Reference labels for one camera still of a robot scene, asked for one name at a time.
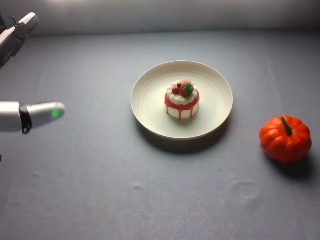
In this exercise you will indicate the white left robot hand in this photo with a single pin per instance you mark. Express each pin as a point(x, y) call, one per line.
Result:
point(10, 116)

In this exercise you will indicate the toy cake with red icing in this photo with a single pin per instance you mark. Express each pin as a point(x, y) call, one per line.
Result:
point(181, 107)

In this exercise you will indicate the orange toy pumpkin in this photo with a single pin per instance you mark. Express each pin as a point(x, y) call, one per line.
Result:
point(285, 146)

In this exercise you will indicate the white round plate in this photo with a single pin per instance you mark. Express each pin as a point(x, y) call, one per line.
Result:
point(155, 112)

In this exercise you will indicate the grey table cloth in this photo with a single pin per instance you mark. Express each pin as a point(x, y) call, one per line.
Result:
point(100, 187)

